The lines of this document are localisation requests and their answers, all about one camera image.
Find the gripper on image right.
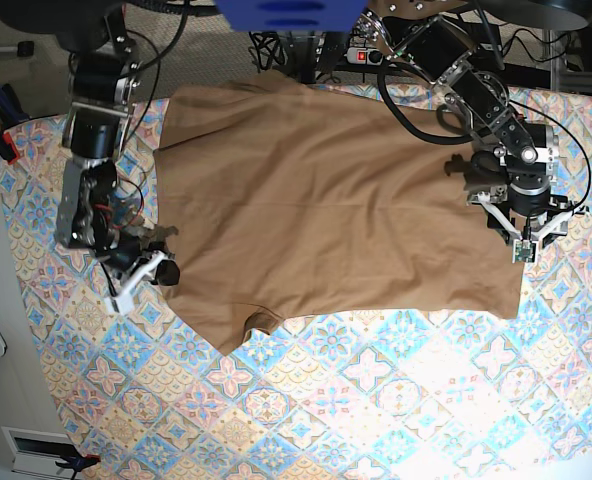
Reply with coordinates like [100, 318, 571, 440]
[467, 175, 589, 263]

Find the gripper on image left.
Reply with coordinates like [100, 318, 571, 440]
[99, 234, 180, 315]

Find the brown t-shirt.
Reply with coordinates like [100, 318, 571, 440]
[154, 71, 523, 354]

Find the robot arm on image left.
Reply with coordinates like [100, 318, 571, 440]
[54, 1, 179, 315]

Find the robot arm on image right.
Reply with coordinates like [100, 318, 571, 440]
[355, 1, 587, 263]

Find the patterned tablecloth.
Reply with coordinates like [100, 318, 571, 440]
[0, 89, 592, 479]

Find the black orange clamp bottom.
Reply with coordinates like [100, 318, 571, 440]
[55, 445, 101, 478]

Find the red and black clamp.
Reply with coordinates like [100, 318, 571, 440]
[0, 124, 20, 164]

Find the white box with dark window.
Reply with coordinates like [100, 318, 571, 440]
[2, 426, 78, 479]

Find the white power strip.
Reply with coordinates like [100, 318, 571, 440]
[345, 47, 383, 66]

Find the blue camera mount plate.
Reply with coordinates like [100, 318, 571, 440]
[215, 0, 367, 32]

